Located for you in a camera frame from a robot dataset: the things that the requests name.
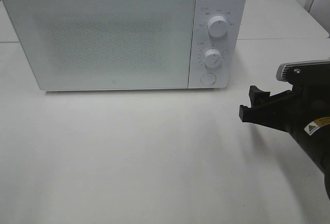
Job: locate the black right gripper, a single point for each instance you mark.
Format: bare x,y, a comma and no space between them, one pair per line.
303,112

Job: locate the round white door button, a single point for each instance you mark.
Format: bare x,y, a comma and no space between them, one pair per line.
208,79

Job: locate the white microwave door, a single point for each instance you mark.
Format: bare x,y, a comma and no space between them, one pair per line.
105,44

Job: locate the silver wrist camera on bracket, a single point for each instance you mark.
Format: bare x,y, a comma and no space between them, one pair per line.
304,73

